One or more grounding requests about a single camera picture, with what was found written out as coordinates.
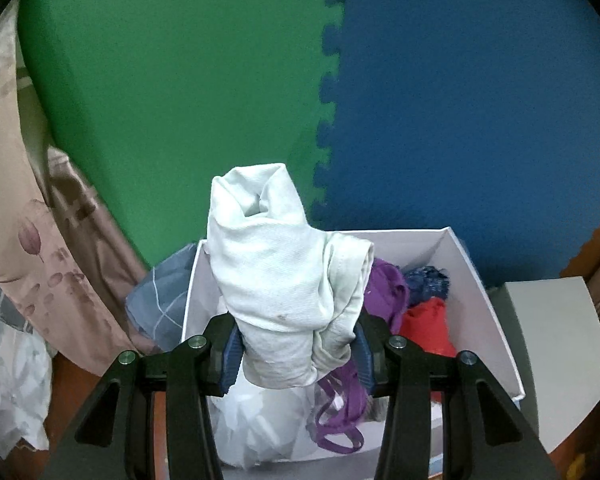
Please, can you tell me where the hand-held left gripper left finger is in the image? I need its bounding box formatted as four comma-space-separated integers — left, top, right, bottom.
40, 312, 243, 480

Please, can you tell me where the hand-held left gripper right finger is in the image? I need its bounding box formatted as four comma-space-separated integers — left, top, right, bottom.
352, 312, 556, 480

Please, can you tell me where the white underwear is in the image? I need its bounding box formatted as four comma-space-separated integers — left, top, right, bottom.
212, 377, 323, 466
207, 162, 376, 391

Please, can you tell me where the red underwear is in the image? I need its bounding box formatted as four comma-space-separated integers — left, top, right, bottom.
397, 297, 457, 359

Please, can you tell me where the purple bra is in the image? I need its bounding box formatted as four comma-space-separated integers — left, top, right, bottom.
307, 257, 412, 454

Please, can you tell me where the dark blue lace underwear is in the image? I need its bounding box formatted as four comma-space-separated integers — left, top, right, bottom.
402, 266, 451, 307

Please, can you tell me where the white cardboard box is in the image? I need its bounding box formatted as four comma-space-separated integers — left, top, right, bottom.
182, 227, 526, 467

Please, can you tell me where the blue checked cloth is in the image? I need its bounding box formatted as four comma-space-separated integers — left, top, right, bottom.
125, 242, 201, 356

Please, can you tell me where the brown satin cloth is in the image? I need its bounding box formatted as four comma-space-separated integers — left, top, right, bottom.
45, 145, 153, 356

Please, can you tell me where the white patterned blanket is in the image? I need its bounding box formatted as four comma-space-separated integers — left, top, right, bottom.
0, 310, 53, 453

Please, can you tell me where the grey plaid blanket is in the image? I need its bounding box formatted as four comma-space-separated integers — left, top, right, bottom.
0, 260, 36, 333

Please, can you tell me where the beige floral curtain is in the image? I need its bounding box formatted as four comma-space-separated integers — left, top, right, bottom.
0, 10, 151, 376

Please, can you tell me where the blue foam mat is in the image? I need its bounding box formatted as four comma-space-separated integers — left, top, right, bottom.
312, 0, 600, 288

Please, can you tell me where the green foam mat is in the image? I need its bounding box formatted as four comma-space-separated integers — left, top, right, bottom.
17, 0, 348, 268

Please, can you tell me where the wooden door frame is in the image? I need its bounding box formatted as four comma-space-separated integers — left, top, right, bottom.
560, 200, 600, 281

